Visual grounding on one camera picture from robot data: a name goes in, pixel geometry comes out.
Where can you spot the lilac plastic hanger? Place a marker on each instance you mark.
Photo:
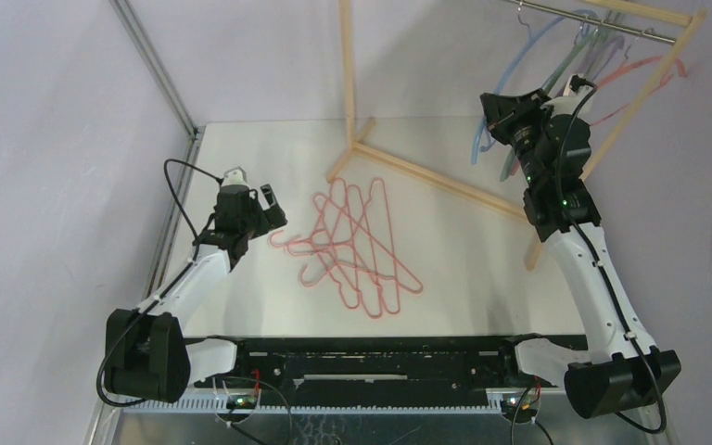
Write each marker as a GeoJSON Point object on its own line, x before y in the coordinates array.
{"type": "Point", "coordinates": [602, 49]}

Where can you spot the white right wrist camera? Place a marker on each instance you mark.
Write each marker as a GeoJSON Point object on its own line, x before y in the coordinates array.
{"type": "Point", "coordinates": [576, 90]}

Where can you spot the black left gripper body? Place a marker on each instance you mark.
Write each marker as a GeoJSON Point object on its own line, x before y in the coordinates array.
{"type": "Point", "coordinates": [260, 221]}

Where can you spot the metal rack rod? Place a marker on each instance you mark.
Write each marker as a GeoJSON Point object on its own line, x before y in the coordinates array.
{"type": "Point", "coordinates": [592, 19]}

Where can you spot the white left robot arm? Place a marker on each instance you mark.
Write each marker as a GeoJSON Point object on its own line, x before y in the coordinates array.
{"type": "Point", "coordinates": [148, 357]}

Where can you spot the wooden clothes rack frame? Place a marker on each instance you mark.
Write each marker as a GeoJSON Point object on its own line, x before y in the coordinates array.
{"type": "Point", "coordinates": [355, 146]}

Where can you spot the green plastic hanger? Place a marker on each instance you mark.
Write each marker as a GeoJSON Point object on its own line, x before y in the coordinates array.
{"type": "Point", "coordinates": [584, 37]}

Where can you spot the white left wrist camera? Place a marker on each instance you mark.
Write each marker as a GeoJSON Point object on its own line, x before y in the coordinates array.
{"type": "Point", "coordinates": [234, 176]}

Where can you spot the blue plastic hanger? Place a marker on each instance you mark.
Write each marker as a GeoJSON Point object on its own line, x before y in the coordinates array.
{"type": "Point", "coordinates": [481, 142]}

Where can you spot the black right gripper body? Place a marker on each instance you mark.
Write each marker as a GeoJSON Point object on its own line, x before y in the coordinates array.
{"type": "Point", "coordinates": [508, 115]}

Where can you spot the aluminium corner post left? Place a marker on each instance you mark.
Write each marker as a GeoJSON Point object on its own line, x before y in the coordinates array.
{"type": "Point", "coordinates": [131, 23]}

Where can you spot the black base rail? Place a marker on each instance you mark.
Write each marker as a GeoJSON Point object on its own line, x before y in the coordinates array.
{"type": "Point", "coordinates": [395, 373]}

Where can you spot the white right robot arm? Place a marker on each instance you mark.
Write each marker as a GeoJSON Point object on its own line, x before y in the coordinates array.
{"type": "Point", "coordinates": [622, 367]}

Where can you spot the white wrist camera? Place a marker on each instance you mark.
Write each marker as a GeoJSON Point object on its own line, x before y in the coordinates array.
{"type": "Point", "coordinates": [234, 176]}
{"type": "Point", "coordinates": [576, 90]}

